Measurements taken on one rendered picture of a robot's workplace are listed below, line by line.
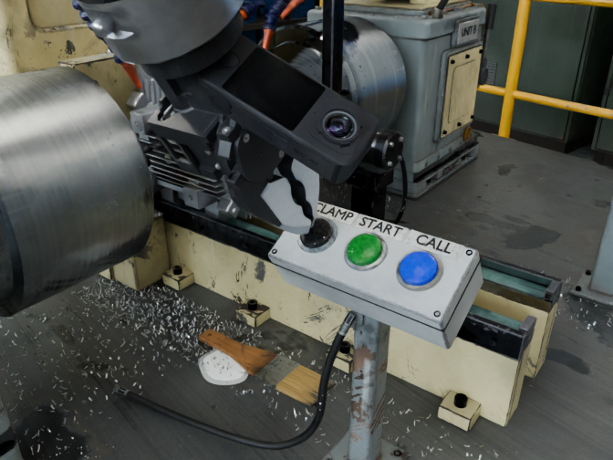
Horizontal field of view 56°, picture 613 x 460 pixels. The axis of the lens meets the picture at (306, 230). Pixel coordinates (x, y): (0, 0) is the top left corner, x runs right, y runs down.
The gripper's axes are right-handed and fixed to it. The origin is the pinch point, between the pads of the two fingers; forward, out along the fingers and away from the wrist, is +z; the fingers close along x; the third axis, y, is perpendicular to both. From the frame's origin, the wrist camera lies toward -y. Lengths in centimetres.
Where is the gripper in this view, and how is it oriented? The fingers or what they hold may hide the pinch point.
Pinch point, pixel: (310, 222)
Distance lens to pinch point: 49.7
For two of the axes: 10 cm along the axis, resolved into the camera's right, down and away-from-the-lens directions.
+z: 3.2, 5.7, 7.6
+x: -5.2, 7.7, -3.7
